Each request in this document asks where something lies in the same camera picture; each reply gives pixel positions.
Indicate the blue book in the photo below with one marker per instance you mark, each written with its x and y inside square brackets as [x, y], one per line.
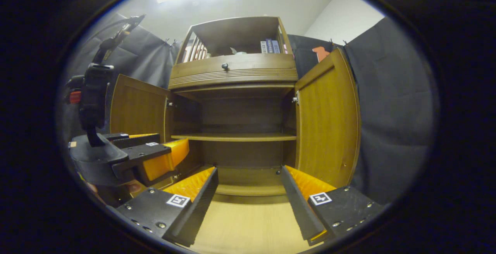
[276, 46]
[269, 46]

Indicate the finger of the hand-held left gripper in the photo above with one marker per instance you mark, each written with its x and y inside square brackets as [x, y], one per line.
[143, 154]
[135, 140]

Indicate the wooden inner shelf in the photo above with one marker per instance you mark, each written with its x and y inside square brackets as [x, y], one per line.
[232, 137]

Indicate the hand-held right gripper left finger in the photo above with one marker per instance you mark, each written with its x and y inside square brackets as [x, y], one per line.
[197, 211]

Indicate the wooden double-door shoe cabinet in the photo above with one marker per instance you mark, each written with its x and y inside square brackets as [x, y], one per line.
[232, 73]

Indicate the black backdrop cloth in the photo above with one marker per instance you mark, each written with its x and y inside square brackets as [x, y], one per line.
[387, 110]

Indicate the wooden shoe cabinet door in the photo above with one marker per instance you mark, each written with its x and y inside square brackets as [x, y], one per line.
[139, 106]
[329, 122]

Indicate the black round drawer knob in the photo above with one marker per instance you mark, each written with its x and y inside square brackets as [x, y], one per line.
[225, 66]

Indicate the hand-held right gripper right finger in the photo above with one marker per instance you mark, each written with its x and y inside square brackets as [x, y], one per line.
[298, 211]

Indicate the metal door hinge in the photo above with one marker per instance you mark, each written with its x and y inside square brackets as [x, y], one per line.
[169, 104]
[295, 99]

